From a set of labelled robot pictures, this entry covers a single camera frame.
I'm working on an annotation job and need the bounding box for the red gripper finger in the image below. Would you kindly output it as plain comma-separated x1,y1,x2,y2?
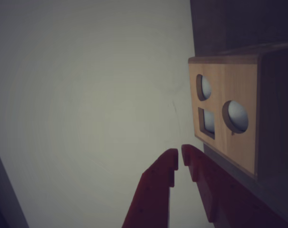
181,144,288,228
121,148,178,228

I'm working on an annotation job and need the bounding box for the wooden shape sorter box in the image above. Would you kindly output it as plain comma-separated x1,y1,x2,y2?
188,45,288,183

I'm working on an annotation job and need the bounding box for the brown table mat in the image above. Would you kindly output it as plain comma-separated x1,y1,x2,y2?
190,0,288,228

